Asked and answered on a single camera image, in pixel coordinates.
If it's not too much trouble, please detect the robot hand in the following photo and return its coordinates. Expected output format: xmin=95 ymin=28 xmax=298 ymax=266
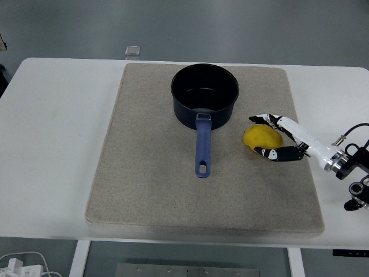
xmin=248 ymin=113 xmax=338 ymax=171

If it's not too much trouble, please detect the yellow potato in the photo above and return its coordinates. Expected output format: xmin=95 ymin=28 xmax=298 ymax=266
xmin=243 ymin=124 xmax=285 ymax=154

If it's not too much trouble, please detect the white power strip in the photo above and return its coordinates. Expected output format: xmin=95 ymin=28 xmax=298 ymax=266
xmin=0 ymin=257 xmax=44 ymax=277

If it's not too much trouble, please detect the blue pot with handle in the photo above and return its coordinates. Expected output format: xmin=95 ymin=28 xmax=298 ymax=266
xmin=170 ymin=63 xmax=240 ymax=179

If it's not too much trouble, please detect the beige mat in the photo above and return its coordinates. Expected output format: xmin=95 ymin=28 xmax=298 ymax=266
xmin=85 ymin=62 xmax=326 ymax=239

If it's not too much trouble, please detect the white cable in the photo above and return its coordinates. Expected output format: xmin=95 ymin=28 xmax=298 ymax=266
xmin=0 ymin=251 xmax=63 ymax=277

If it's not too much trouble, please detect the black table control panel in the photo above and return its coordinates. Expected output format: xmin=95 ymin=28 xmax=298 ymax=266
xmin=332 ymin=249 xmax=369 ymax=257

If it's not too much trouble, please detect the white table leg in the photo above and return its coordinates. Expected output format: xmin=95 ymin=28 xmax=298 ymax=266
xmin=287 ymin=247 xmax=306 ymax=277
xmin=69 ymin=239 xmax=92 ymax=277

